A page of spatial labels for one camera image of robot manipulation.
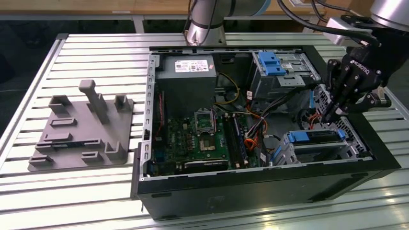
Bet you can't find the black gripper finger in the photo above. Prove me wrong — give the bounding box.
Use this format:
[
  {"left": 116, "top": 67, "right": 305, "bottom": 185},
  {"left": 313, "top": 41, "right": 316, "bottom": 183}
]
[
  {"left": 321, "top": 58, "right": 352, "bottom": 123},
  {"left": 335, "top": 71, "right": 393, "bottom": 115}
]

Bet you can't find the black sleeved wire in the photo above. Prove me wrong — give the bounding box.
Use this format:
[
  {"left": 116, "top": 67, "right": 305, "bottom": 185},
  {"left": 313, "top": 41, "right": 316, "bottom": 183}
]
[{"left": 260, "top": 87, "right": 316, "bottom": 119}]

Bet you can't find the hard disk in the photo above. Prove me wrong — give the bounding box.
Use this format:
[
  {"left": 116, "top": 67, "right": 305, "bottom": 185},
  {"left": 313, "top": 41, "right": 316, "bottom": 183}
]
[{"left": 287, "top": 128, "right": 347, "bottom": 144}]

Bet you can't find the metal disk bay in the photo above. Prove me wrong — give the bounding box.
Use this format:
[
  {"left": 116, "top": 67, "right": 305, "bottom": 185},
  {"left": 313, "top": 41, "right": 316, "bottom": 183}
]
[{"left": 280, "top": 129, "right": 373, "bottom": 166}]

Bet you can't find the black RAM slot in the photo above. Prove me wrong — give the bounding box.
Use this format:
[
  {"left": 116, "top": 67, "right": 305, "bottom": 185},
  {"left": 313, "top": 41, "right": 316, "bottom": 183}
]
[{"left": 223, "top": 114, "right": 243, "bottom": 169}]

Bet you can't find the metal optical drive cage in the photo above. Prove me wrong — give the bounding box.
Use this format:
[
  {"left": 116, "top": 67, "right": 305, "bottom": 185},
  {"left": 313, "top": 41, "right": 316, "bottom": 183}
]
[{"left": 251, "top": 51, "right": 323, "bottom": 101}]

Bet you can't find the black case fan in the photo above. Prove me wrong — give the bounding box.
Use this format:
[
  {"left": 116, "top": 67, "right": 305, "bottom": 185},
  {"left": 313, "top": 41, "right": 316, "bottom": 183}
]
[{"left": 297, "top": 107, "right": 324, "bottom": 130}]

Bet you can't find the blue drive latch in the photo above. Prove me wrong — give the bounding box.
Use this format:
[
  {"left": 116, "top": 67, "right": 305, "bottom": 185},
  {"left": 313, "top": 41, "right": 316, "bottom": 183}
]
[{"left": 257, "top": 51, "right": 287, "bottom": 77}]

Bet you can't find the metal socket cover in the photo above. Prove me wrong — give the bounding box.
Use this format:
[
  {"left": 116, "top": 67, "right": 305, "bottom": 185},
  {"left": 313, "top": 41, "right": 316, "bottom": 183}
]
[{"left": 194, "top": 107, "right": 219, "bottom": 134}]

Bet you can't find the CPU socket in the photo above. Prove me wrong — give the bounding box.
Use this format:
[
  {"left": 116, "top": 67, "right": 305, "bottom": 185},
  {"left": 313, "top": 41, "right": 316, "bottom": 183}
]
[{"left": 198, "top": 137, "right": 219, "bottom": 153}]

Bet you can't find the grey power supply unit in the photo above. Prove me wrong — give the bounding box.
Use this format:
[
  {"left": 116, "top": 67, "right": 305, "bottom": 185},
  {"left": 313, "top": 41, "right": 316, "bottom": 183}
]
[{"left": 156, "top": 55, "right": 219, "bottom": 118}]

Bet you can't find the black PC case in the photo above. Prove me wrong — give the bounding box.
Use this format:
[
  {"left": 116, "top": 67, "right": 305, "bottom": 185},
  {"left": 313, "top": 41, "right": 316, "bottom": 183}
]
[{"left": 130, "top": 45, "right": 403, "bottom": 221}]

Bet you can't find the black graphics card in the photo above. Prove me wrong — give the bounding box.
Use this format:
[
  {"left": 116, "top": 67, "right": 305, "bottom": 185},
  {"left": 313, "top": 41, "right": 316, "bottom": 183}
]
[{"left": 184, "top": 159, "right": 231, "bottom": 171}]

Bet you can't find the green motherboard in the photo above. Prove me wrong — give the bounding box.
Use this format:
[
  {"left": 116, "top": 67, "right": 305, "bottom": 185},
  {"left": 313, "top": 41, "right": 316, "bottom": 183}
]
[{"left": 152, "top": 105, "right": 267, "bottom": 172}]

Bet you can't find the grey parts rack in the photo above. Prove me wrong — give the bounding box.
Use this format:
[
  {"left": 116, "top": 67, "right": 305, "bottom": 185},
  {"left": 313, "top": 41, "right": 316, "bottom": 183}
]
[{"left": 28, "top": 80, "right": 135, "bottom": 173}]

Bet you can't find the green RAM stick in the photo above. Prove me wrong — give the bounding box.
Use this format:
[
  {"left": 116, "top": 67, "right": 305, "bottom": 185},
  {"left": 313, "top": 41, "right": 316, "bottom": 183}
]
[{"left": 52, "top": 142, "right": 86, "bottom": 148}]

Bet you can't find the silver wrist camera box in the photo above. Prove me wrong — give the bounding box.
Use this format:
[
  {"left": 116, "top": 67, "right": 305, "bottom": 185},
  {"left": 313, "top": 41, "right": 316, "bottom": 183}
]
[{"left": 325, "top": 17, "right": 373, "bottom": 46}]

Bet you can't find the red and black wire bundle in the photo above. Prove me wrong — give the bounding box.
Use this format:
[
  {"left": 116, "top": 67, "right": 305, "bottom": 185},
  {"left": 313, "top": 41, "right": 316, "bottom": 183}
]
[{"left": 244, "top": 111, "right": 269, "bottom": 139}]

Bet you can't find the yellow wire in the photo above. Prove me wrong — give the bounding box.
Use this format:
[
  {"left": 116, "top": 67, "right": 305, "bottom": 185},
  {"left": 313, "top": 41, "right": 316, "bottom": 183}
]
[{"left": 214, "top": 71, "right": 241, "bottom": 106}]

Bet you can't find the orange wire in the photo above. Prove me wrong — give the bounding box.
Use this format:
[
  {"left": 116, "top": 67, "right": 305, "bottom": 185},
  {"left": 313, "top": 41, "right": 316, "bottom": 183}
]
[{"left": 244, "top": 138, "right": 259, "bottom": 155}]

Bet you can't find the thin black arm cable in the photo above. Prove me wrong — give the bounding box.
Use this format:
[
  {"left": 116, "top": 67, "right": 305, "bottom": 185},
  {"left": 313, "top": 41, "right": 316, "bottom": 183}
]
[{"left": 182, "top": 0, "right": 196, "bottom": 33}]

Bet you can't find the wooden desk with white frame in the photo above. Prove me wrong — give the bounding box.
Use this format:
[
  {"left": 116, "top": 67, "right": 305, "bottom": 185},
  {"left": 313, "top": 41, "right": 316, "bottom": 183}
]
[{"left": 0, "top": 0, "right": 327, "bottom": 33}]

